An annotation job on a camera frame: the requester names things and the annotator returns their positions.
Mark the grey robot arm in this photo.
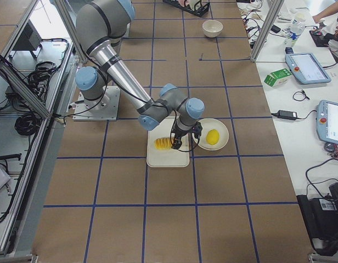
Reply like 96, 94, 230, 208
76, 1, 205, 150

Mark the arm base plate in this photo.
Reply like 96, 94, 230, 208
72, 86, 120, 121

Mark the blue teach pendant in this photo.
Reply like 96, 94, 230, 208
285, 53, 331, 84
316, 100, 338, 145

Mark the yellow lemon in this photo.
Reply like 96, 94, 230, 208
206, 129, 220, 145

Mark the black power adapter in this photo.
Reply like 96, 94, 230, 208
278, 110, 297, 121

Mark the cream bowl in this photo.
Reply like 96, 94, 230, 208
202, 20, 223, 38

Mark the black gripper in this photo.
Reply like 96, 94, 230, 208
171, 120, 202, 150

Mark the aluminium frame post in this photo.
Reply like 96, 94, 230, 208
250, 0, 284, 62

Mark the cream plate with lemon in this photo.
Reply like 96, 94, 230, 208
199, 118, 229, 151

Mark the far blue teach pendant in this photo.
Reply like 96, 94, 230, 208
285, 53, 331, 84

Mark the black dish rack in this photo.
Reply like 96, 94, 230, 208
162, 0, 210, 18

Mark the clear water bottle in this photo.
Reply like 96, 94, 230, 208
283, 13, 306, 48

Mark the near blue teach pendant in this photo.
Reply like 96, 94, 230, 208
316, 100, 338, 145

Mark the green white carton box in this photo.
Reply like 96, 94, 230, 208
264, 68, 292, 87

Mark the cream rectangular tray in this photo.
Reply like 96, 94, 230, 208
147, 116, 190, 168

